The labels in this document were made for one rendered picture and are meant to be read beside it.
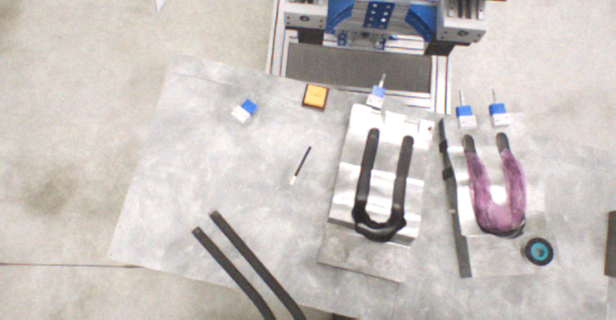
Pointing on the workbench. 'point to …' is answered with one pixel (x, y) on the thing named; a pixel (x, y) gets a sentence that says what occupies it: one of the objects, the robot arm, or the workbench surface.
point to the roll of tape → (539, 251)
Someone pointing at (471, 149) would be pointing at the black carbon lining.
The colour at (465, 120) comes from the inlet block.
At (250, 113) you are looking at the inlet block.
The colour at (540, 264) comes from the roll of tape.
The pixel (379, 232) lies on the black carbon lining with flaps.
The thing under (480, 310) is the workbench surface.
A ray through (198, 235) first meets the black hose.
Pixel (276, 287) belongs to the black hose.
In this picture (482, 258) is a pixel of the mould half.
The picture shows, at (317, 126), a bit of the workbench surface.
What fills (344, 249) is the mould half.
